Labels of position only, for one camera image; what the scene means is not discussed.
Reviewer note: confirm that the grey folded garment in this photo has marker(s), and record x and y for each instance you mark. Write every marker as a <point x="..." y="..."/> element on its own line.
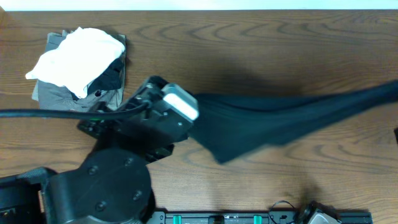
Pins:
<point x="53" y="97"/>

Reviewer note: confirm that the black folded garment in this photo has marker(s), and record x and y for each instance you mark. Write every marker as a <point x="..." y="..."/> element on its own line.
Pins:
<point x="109" y="80"/>

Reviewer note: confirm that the olive folded garment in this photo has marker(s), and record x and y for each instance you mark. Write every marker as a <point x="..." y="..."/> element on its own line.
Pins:
<point x="54" y="39"/>

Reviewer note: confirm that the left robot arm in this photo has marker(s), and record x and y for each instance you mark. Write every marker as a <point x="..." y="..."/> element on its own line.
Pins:
<point x="112" y="185"/>

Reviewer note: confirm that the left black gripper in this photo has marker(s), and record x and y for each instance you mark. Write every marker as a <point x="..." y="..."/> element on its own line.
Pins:
<point x="153" y="152"/>

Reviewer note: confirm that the black t-shirt with logo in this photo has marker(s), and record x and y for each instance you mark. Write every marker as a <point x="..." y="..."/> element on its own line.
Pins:
<point x="230" y="126"/>

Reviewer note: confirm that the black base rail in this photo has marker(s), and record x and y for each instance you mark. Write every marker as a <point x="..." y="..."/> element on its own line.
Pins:
<point x="281" y="217"/>

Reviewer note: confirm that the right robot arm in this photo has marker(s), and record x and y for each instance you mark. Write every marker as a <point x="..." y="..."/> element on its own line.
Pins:
<point x="349" y="175"/>

